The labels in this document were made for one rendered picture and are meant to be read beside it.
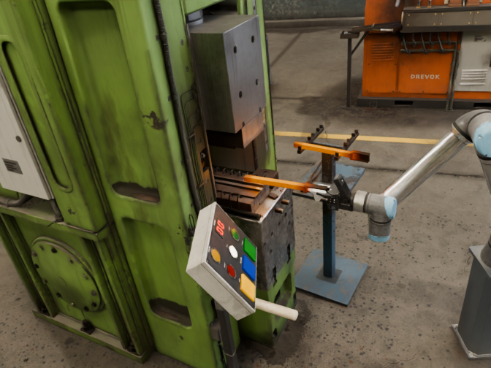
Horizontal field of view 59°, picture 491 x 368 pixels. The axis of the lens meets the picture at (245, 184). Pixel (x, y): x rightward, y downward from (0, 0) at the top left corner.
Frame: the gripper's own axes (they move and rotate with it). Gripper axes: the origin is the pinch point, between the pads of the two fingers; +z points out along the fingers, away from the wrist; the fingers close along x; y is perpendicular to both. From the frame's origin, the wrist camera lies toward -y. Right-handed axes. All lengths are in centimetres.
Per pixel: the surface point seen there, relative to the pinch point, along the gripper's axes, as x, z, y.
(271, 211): -4.3, 18.9, 15.6
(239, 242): -47.2, 11.0, -1.2
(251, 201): -10.3, 25.7, 7.3
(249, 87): -2, 26, -45
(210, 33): -18, 31, -71
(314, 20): 721, 271, 96
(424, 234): 117, -42, 104
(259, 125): 3.5, 25.8, -25.4
